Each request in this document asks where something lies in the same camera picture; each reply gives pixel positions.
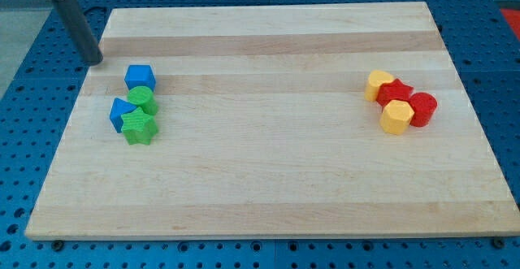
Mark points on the blue cube block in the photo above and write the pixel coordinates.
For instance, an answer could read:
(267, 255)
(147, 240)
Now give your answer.
(140, 75)

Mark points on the wooden board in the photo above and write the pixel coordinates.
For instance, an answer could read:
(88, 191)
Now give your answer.
(264, 132)

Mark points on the green star block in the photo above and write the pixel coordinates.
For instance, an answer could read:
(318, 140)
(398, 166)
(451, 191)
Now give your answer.
(138, 127)

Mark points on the green cylinder block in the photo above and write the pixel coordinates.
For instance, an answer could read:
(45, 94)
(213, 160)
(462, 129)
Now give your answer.
(143, 97)

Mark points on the yellow hexagon block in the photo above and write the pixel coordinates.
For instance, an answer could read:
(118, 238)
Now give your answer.
(396, 117)

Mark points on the red star block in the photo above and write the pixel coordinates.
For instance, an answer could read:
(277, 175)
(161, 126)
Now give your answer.
(395, 90)

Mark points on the blue triangular block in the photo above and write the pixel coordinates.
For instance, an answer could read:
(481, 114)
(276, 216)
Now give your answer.
(119, 108)

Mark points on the red cylinder block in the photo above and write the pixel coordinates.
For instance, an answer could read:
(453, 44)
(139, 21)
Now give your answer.
(424, 106)

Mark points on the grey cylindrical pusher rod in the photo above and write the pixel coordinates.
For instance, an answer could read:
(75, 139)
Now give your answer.
(76, 24)

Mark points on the red object at edge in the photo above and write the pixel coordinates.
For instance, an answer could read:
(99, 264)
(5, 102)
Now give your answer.
(512, 17)

